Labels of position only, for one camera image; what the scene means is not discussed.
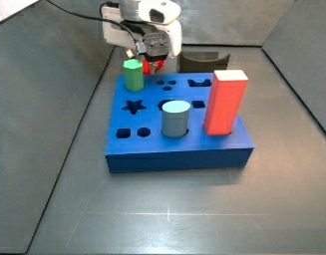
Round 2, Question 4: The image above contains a tall red square peg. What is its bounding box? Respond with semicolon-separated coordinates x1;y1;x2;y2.
203;70;249;135

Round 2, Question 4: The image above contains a green hexagonal peg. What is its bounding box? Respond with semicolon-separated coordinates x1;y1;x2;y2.
123;59;145;92

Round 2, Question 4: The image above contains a blue foam shape-sorter block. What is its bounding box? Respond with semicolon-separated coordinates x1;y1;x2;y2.
106;73;254;173

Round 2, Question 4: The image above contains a black curved fixture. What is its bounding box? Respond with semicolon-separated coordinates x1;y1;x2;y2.
178;52;230;73

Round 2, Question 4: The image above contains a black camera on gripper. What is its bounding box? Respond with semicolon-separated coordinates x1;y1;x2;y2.
136;23;169;62

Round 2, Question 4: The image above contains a red two-pronged square-circle object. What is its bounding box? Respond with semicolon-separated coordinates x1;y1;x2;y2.
143;60;163;75

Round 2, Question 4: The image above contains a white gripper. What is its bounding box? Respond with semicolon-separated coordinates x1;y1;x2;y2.
102;0;182;58

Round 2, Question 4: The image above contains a black cable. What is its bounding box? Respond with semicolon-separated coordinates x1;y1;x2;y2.
46;0;149;55

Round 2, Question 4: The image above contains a light blue cylinder peg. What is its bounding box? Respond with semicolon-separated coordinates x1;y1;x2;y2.
162;101;190;137

